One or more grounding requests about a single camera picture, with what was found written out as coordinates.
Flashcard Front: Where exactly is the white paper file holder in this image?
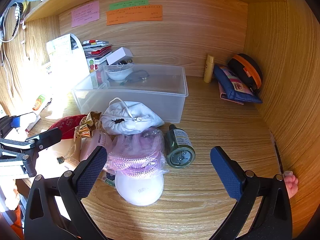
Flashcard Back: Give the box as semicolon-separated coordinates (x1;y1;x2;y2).
46;34;89;91

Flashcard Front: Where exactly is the pink notebook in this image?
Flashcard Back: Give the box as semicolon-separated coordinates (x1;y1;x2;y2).
218;83;244;105

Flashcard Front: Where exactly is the small white box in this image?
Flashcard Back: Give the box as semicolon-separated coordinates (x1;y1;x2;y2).
106;47;133;65

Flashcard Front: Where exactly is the yellow lotion tube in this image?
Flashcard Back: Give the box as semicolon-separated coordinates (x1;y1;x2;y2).
203;55;214;83

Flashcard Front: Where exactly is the white bowl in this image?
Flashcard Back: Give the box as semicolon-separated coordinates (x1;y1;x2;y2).
105;64;133;82

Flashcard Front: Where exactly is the clear cup with sticker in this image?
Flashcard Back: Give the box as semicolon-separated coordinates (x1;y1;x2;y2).
80;129;112;161

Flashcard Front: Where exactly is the dark green spray bottle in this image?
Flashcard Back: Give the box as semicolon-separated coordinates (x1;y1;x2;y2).
164;124;196;168

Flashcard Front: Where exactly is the pink sticky note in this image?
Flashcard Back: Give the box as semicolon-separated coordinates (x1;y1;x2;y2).
71;1;100;28

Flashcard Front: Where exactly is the right hand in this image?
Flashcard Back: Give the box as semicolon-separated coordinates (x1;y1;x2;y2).
283;171;298;199

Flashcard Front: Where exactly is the navy blue pouch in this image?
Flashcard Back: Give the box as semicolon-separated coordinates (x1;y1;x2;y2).
213;64;263;103

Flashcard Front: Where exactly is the black orange round case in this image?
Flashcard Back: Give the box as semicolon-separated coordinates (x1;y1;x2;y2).
227;53;263;95

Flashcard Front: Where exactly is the orange sticky note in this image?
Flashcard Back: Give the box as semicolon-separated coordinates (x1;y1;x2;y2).
106;4;163;25

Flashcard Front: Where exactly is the white drawstring pouch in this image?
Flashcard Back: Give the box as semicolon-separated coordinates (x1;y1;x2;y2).
100;98;164;135

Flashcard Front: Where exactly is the green sticky note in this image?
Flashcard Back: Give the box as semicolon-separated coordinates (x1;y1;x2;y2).
109;0;149;10

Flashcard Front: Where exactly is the white charging cable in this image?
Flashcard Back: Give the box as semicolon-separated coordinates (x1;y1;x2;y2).
0;2;26;100

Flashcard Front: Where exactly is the orange label tube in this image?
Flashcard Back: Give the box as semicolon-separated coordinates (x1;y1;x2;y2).
33;95;45;111

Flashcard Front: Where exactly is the clear plastic storage bin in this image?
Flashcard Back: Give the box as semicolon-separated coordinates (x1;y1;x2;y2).
73;63;188;123

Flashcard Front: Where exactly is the pink rope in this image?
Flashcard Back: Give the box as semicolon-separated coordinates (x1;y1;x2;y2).
106;127;169;178

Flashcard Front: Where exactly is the stack of books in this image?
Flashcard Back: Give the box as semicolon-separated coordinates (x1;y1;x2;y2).
82;40;112;73

